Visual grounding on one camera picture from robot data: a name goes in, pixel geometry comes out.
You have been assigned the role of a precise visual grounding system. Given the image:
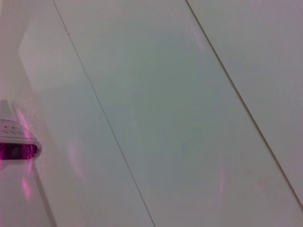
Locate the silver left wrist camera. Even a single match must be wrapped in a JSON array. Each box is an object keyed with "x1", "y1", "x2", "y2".
[{"x1": 0, "y1": 119, "x2": 43, "y2": 161}]

